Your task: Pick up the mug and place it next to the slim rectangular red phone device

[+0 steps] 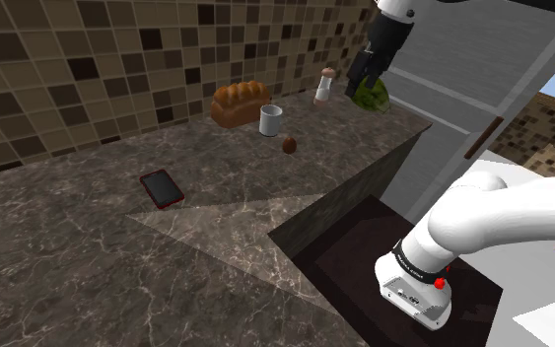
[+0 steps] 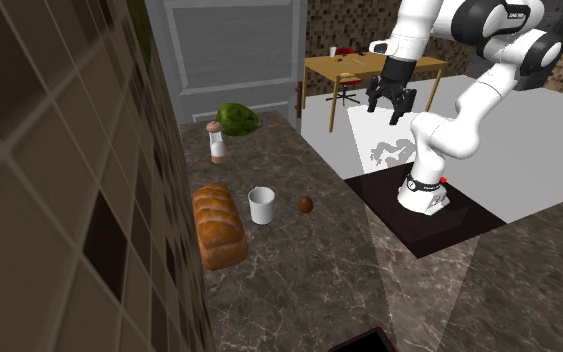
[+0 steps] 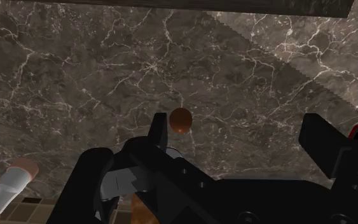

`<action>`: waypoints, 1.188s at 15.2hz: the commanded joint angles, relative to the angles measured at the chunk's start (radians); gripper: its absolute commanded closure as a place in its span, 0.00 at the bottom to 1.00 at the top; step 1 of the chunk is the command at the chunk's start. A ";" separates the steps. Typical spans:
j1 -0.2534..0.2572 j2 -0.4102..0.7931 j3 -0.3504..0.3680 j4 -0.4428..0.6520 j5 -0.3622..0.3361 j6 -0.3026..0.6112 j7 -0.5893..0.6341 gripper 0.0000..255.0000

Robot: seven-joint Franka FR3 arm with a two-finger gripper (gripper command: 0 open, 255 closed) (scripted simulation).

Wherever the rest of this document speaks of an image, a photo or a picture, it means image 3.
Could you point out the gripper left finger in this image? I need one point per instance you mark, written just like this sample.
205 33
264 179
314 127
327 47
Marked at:
158 128

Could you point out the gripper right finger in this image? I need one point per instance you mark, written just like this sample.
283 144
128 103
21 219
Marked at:
321 142

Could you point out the brown egg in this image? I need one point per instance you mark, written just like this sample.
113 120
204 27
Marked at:
180 120

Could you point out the orange brown mottled object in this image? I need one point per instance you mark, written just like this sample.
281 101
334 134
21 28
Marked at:
141 211

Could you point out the black curved object grey inside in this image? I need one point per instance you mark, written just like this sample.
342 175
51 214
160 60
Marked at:
79 189

